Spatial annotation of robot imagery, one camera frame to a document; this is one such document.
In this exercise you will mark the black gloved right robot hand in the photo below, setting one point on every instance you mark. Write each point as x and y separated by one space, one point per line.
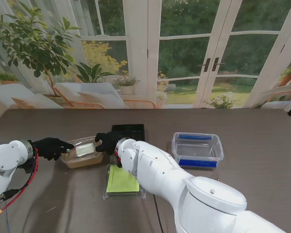
109 143

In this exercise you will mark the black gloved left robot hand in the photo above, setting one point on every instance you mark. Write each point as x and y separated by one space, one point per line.
48 148

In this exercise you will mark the clear lid with white label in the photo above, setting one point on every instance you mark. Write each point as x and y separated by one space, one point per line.
70 157

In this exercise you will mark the black plastic tray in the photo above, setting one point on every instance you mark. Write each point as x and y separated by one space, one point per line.
135 131

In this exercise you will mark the brown kraft paper container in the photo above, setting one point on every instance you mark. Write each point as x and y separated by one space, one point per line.
85 163

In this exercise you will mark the clear lid with green sheet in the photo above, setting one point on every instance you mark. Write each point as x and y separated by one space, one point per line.
121 182

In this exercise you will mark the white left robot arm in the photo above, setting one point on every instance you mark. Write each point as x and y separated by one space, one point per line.
2 165

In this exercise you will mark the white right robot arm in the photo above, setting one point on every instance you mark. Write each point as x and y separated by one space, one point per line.
184 189

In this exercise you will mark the clear container with blue clips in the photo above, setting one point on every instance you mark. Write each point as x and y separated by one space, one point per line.
201 148

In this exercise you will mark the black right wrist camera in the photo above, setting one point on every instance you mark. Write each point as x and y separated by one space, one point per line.
119 165

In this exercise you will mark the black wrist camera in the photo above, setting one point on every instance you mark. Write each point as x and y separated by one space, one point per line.
26 167
119 165

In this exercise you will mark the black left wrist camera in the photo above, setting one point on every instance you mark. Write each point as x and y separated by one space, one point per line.
26 167

